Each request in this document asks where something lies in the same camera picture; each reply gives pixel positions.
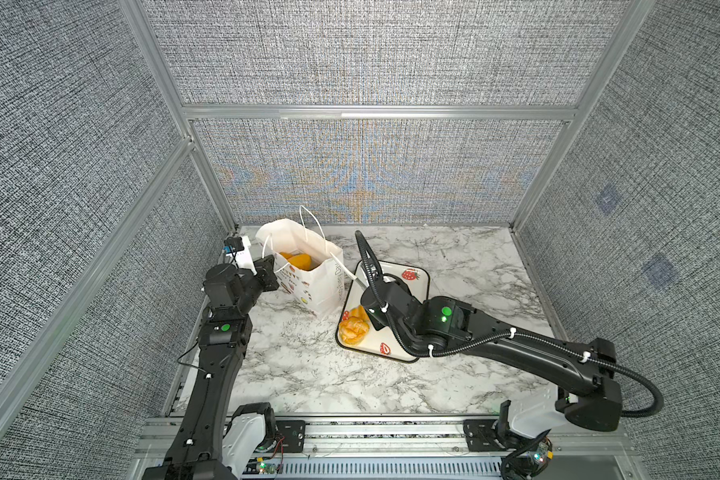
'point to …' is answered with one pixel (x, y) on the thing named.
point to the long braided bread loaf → (292, 258)
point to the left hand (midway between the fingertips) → (278, 253)
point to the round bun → (354, 328)
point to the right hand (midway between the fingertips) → (375, 286)
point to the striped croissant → (301, 261)
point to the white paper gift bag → (321, 289)
